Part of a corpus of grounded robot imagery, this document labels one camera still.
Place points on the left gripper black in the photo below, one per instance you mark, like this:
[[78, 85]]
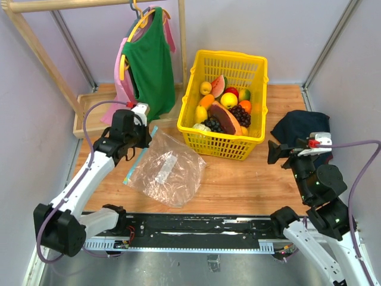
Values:
[[147, 139]]

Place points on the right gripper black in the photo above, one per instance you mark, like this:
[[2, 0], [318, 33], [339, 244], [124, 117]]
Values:
[[275, 150]]

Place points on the clear zip top bag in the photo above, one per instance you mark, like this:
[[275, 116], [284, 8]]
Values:
[[168, 171]]

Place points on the papaya slice toy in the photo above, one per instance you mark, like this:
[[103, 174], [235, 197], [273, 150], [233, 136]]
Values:
[[228, 122]]

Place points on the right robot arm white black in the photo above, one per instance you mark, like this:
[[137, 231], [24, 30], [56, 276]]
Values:
[[320, 188]]

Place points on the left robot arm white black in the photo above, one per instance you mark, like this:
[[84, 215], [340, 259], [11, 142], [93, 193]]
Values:
[[61, 225]]

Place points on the green tank top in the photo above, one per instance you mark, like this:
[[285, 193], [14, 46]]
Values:
[[151, 68]]

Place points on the dark navy cloth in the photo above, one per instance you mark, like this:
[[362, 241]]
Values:
[[298, 124]]

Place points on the pink shirt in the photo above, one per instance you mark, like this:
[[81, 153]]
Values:
[[124, 89]]

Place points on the wooden clothes rack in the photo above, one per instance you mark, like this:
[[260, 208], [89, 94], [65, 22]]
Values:
[[33, 107]]

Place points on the orange fruit toy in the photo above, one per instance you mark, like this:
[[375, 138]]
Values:
[[246, 105]]

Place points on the cauliflower toy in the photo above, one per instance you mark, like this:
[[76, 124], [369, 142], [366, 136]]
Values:
[[202, 127]]

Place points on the green red mango toy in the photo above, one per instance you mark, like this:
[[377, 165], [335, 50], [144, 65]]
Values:
[[244, 95]]

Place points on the yellow plastic basket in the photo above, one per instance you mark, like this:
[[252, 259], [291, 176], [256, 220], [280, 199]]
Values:
[[242, 71]]

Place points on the yellow lemon toy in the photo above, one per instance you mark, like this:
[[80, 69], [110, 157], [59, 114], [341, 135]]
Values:
[[201, 114]]

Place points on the dark blue grape bunch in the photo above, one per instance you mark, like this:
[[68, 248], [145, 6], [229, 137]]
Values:
[[213, 124]]

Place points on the yellow apple toy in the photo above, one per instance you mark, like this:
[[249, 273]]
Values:
[[228, 100]]

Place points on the red apple toy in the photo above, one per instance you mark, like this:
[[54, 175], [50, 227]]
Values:
[[232, 90]]

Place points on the orange mango toy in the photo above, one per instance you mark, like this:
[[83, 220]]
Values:
[[207, 101]]

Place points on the yellow peach toy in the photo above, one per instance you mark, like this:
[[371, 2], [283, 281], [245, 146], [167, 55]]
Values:
[[205, 88]]

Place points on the watermelon slice toy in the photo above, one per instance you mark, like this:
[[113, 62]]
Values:
[[218, 86]]

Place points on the yellow clothes hanger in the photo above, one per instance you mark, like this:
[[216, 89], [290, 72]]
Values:
[[143, 17]]

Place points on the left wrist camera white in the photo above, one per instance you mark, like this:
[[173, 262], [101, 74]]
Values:
[[141, 110]]

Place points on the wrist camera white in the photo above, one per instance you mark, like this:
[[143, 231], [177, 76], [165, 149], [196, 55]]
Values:
[[141, 110], [320, 143]]

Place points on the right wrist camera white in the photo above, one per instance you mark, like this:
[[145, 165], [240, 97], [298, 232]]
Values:
[[320, 143]]

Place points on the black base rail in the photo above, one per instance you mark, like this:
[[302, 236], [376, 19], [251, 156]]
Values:
[[215, 234]]

